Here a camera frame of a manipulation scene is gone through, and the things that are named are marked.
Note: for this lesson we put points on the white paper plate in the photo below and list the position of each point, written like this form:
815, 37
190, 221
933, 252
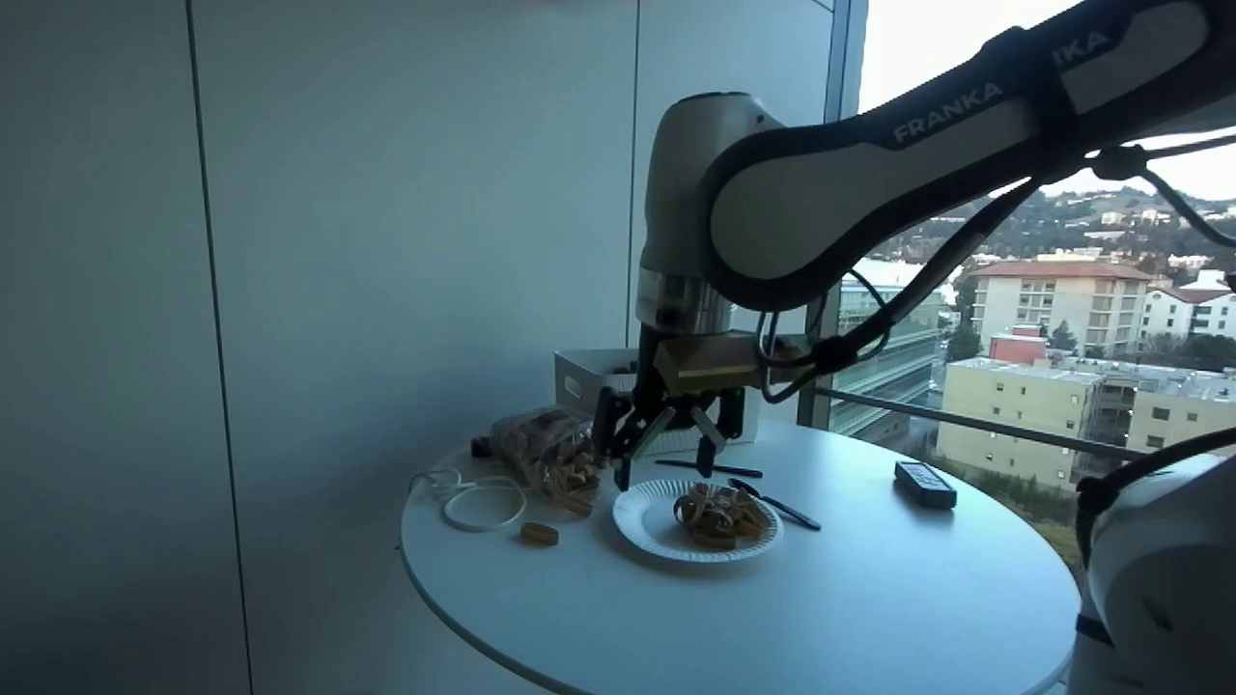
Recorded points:
642, 524

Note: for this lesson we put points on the window railing bar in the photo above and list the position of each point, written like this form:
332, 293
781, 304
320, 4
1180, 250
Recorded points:
977, 421

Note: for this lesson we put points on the yellow low building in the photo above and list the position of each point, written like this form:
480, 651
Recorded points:
1018, 398

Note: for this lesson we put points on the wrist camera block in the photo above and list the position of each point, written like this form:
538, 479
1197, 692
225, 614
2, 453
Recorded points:
714, 368

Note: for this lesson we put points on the window frame post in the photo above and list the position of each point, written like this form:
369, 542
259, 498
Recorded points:
844, 62

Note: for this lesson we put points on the tan rubber band cluster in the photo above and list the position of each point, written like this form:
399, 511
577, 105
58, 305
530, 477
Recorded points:
720, 513

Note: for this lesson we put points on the clear glass bowl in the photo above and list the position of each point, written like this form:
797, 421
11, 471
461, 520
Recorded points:
449, 508

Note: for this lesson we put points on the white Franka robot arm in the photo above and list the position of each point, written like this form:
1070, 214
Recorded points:
837, 194

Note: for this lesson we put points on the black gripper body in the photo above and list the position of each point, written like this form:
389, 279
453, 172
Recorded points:
696, 405

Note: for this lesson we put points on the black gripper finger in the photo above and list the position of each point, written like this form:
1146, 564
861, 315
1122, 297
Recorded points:
629, 444
709, 449

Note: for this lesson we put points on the clear plastic bag of bands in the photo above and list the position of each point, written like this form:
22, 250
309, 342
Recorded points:
542, 444

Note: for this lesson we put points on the black rectangular box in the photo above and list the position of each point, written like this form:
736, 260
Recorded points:
924, 483

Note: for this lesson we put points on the beige multistorey building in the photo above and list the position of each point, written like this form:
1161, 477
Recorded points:
1067, 304

